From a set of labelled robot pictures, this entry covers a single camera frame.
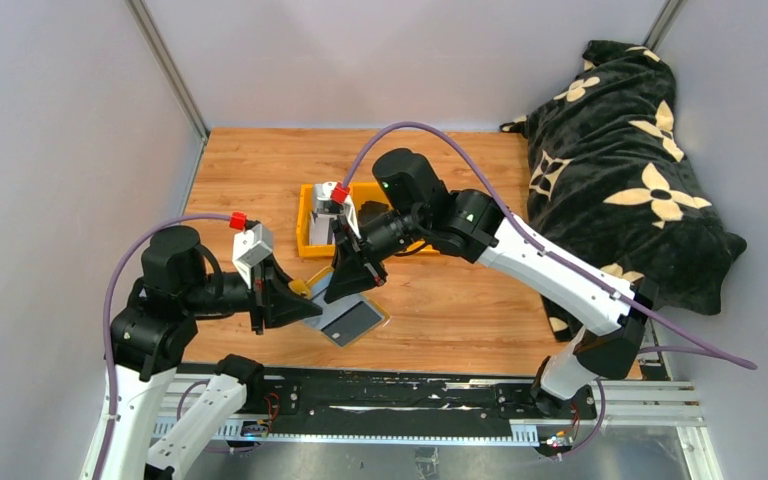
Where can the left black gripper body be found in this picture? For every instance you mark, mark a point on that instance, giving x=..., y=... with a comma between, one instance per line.
x=260, y=293

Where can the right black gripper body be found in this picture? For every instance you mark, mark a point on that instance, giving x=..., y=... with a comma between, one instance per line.
x=348, y=240

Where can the yellow leather card holder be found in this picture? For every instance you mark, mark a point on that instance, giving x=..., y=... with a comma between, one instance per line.
x=314, y=289

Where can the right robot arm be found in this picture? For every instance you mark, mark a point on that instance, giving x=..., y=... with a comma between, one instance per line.
x=471, y=225

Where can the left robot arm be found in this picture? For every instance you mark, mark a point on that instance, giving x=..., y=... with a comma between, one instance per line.
x=180, y=285

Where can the black floral blanket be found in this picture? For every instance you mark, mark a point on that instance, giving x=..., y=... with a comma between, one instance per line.
x=609, y=183

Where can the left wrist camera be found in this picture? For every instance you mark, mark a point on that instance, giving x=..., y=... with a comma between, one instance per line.
x=250, y=248

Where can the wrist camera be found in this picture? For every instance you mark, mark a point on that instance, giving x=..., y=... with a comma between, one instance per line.
x=334, y=205
x=250, y=248

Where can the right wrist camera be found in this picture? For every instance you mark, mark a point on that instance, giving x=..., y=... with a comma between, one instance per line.
x=334, y=205

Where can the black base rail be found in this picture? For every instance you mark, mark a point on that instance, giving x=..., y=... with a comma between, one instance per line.
x=402, y=404

